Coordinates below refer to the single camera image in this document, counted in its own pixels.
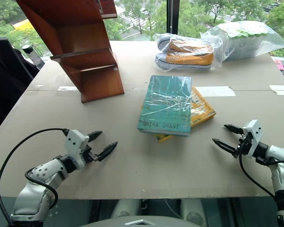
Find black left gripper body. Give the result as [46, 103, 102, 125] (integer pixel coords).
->
[81, 145, 100, 164]

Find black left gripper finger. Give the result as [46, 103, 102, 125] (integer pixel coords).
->
[97, 141, 118, 163]
[87, 130, 103, 143]

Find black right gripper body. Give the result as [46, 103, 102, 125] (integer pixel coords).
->
[234, 132, 252, 158]

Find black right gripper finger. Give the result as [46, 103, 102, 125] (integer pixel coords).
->
[223, 124, 244, 136]
[212, 138, 238, 157]

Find yellow book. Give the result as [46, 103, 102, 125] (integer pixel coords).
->
[154, 86, 217, 143]

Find brown wooden shelf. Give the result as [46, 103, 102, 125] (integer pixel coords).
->
[15, 0, 125, 104]

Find teal plastic-wrapped book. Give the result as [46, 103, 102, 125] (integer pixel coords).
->
[137, 75, 193, 137]

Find wide white tape patch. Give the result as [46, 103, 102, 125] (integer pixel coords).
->
[195, 86, 236, 98]

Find small white tape strip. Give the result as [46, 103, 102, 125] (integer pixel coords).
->
[57, 86, 79, 92]

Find white rounded robot leg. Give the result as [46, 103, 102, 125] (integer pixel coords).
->
[179, 198, 208, 227]
[110, 199, 143, 218]

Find grey robot torso plate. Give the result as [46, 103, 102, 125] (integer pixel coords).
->
[80, 214, 197, 227]

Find pink card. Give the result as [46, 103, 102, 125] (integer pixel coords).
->
[273, 59, 284, 71]

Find clear plastic shoe bag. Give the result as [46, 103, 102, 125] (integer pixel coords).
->
[153, 33, 225, 73]

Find orange canvas sneaker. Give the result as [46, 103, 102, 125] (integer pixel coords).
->
[154, 52, 214, 71]
[157, 35, 214, 54]

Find white green items bundle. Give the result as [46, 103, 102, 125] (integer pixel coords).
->
[220, 22, 268, 59]

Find large clear plastic bag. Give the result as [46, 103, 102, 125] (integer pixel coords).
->
[199, 20, 284, 63]

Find clear black-capped water bottle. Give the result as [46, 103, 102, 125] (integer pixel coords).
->
[21, 44, 45, 70]

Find black backpack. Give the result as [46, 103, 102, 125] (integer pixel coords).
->
[0, 35, 41, 130]

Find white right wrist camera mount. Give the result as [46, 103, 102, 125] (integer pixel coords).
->
[242, 119, 262, 159]

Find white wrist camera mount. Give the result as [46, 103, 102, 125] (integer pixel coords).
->
[242, 119, 262, 159]
[64, 129, 90, 169]

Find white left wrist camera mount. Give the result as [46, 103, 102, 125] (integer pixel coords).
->
[64, 129, 90, 169]

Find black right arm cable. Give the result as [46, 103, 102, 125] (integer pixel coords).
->
[238, 151, 284, 198]

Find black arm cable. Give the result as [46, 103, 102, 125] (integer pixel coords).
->
[0, 128, 70, 227]
[238, 151, 284, 198]

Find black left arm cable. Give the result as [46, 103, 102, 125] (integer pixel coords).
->
[0, 128, 70, 227]

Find dark window frame post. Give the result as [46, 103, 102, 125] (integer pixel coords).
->
[166, 0, 181, 35]

